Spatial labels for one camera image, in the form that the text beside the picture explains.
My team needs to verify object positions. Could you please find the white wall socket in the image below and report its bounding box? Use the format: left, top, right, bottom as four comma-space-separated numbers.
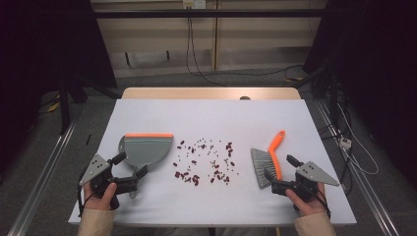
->
182, 0, 208, 10

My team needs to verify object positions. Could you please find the grey dustpan with orange edge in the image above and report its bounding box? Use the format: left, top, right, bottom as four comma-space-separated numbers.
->
118, 132, 174, 200

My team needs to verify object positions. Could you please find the white cable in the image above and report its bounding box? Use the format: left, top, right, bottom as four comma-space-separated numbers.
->
336, 102, 381, 176

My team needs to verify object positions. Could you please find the yellowish vertical strip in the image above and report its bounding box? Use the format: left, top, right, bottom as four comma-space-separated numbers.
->
212, 0, 220, 72

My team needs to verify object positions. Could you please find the black metal stand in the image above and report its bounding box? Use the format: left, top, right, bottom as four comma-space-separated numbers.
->
57, 72, 89, 136

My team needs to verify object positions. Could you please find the orange brush with grey bristles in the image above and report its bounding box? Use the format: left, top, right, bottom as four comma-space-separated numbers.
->
250, 130, 286, 190

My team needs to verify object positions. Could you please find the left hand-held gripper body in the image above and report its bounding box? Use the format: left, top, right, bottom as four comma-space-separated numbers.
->
79, 153, 140, 210

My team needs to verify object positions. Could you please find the black horizontal metal bar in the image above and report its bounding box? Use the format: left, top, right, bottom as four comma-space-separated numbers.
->
92, 9, 327, 19

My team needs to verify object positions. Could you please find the black hanging cable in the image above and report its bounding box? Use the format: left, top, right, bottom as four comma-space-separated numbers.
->
185, 8, 228, 89
189, 17, 305, 78

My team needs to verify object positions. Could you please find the black floor cable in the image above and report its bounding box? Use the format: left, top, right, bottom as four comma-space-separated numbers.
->
319, 121, 354, 197

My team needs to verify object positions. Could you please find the hand-held gripper black cable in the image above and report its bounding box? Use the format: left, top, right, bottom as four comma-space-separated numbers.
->
314, 187, 331, 219
77, 172, 96, 218

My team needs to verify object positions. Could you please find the black curtain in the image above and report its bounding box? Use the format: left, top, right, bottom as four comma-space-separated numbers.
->
302, 0, 417, 190
0, 0, 118, 173

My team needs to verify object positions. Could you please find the left hand-held gripper black cable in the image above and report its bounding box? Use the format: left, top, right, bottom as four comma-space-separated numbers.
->
77, 172, 96, 218

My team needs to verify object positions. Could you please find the person's left hand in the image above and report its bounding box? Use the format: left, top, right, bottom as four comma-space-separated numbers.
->
83, 182, 118, 211

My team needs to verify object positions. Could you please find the person's right hand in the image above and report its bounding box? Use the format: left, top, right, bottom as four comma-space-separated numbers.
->
284, 182, 328, 217

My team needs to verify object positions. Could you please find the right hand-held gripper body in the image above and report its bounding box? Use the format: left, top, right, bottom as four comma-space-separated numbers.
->
270, 160, 340, 202

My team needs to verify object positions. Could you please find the aluminium floor rail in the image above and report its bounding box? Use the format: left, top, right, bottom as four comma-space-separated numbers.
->
315, 98, 400, 236
7, 120, 79, 236

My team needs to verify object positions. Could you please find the yellow floor tape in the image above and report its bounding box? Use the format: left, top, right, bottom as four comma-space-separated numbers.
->
46, 93, 62, 113

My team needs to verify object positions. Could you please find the scatter of red beans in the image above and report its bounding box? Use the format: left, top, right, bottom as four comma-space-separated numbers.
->
172, 138, 240, 188

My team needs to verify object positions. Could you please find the right hand-held gripper black cable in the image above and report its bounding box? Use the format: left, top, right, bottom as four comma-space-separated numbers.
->
314, 187, 331, 219

